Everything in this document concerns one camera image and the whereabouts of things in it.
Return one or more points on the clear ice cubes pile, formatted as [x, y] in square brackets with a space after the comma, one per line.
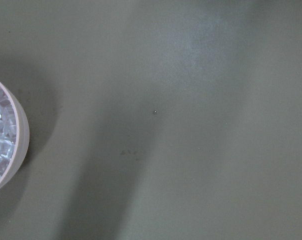
[8, 132]

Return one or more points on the pink bowl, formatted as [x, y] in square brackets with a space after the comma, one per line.
[22, 138]

